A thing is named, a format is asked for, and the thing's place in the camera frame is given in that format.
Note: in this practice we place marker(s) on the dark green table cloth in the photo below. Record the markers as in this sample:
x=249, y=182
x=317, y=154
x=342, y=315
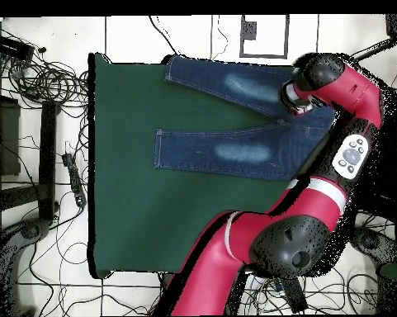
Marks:
x=135, y=214

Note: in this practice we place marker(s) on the black stand beam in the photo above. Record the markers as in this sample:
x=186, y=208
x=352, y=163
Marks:
x=48, y=158

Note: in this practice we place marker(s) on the small grey box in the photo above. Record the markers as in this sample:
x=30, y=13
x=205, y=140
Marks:
x=249, y=29

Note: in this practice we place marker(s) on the grey rectangular frame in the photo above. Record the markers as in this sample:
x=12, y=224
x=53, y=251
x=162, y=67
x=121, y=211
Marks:
x=286, y=36

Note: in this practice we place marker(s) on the dark flat panel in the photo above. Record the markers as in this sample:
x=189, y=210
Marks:
x=8, y=138
x=391, y=158

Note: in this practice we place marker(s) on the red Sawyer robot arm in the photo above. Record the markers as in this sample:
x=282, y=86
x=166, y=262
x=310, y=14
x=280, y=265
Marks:
x=218, y=270

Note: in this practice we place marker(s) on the blue denim jeans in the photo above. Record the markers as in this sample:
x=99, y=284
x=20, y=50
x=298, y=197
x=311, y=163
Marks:
x=201, y=155

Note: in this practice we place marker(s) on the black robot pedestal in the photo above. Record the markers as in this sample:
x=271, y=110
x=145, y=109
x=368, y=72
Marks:
x=168, y=282

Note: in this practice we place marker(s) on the black electronics box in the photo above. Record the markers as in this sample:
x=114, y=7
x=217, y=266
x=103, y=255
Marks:
x=11, y=48

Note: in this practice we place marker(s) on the long black power strip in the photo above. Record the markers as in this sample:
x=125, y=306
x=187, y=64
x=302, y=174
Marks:
x=295, y=295

